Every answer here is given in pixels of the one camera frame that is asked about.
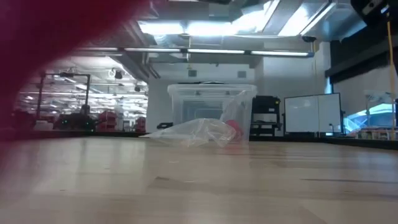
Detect black robot rig frame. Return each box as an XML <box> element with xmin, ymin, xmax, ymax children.
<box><xmin>35</xmin><ymin>72</ymin><xmax>91</xmax><ymax>125</ymax></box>

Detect white whiteboard on stand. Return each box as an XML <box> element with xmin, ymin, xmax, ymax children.
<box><xmin>284</xmin><ymin>92</ymin><xmax>343</xmax><ymax>134</ymax></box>

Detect shelf with small items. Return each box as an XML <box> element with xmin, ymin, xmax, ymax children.
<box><xmin>356</xmin><ymin>126</ymin><xmax>398</xmax><ymax>141</ymax></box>

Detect black robot green lights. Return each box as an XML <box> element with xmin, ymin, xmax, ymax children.
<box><xmin>53</xmin><ymin>104</ymin><xmax>96</xmax><ymax>131</ymax></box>

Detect clear plastic wrapper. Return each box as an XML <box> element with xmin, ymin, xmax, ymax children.
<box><xmin>139</xmin><ymin>118</ymin><xmax>237</xmax><ymax>148</ymax></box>

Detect pink elastic bandage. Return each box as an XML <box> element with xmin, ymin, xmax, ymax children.
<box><xmin>0</xmin><ymin>0</ymin><xmax>149</xmax><ymax>133</ymax></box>

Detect black aluminium table frame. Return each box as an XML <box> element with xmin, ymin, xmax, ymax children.
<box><xmin>0</xmin><ymin>129</ymin><xmax>398</xmax><ymax>150</ymax></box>

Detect black equipment cart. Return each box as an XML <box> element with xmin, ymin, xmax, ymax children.
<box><xmin>251</xmin><ymin>95</ymin><xmax>282</xmax><ymax>136</ymax></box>

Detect red storage bins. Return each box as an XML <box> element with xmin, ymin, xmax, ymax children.
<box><xmin>135</xmin><ymin>116</ymin><xmax>147</xmax><ymax>132</ymax></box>
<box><xmin>96</xmin><ymin>110</ymin><xmax>118</xmax><ymax>131</ymax></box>

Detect clear plastic storage box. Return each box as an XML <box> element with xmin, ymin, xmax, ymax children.
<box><xmin>167</xmin><ymin>83</ymin><xmax>258</xmax><ymax>142</ymax></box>

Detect red packaged item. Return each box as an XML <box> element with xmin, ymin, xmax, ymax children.
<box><xmin>225</xmin><ymin>119</ymin><xmax>245</xmax><ymax>141</ymax></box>

